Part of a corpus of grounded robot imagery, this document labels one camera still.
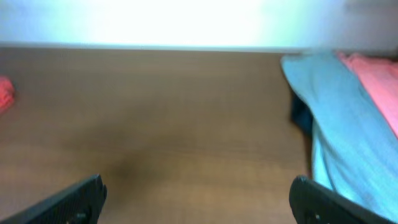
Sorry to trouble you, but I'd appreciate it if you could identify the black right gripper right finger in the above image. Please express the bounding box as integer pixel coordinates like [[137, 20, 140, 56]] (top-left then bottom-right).
[[289, 175, 394, 224]]

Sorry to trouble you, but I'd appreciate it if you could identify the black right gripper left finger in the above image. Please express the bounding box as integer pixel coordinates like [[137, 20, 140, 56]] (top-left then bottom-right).
[[1, 174, 107, 224]]

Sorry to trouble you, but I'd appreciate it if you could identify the orange soccer t-shirt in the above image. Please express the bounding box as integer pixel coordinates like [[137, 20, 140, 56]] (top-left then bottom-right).
[[0, 77, 15, 113]]

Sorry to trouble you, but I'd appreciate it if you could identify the grey t-shirt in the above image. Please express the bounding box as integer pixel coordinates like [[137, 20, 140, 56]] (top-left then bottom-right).
[[281, 52, 397, 222]]

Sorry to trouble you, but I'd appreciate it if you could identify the dark navy garment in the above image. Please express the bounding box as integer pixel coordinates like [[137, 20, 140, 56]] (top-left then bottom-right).
[[290, 93, 313, 137]]

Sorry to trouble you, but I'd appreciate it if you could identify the pink coral t-shirt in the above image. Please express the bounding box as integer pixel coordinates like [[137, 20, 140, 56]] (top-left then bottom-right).
[[338, 53, 397, 134]]

